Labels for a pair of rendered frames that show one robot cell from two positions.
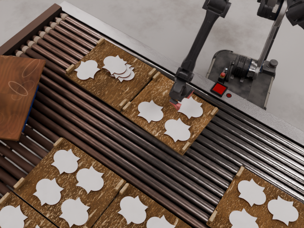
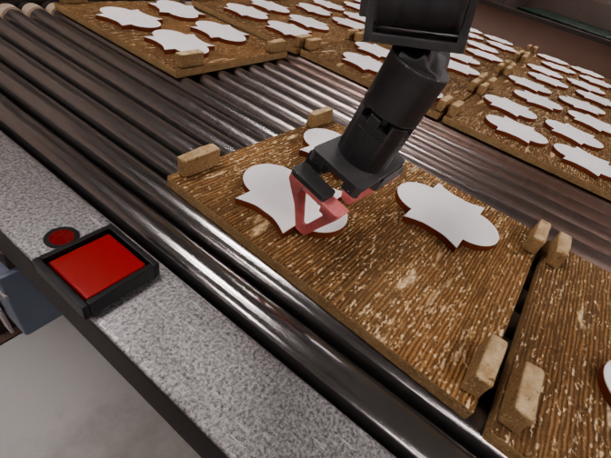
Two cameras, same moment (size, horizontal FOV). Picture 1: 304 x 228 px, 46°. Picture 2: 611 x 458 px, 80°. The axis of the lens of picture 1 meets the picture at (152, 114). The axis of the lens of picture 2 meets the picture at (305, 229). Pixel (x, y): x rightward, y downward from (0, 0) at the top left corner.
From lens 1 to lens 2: 201 cm
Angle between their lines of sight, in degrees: 81
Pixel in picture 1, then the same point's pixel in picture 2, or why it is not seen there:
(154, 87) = (466, 308)
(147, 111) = (458, 214)
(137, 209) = not seen: hidden behind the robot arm
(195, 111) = (274, 179)
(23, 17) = not seen: outside the picture
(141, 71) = (583, 429)
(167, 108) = (385, 217)
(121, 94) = (587, 295)
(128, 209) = not seen: hidden behind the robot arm
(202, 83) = (182, 328)
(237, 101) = (38, 205)
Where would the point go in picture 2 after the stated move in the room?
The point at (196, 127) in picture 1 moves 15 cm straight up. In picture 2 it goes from (279, 150) to (299, 46)
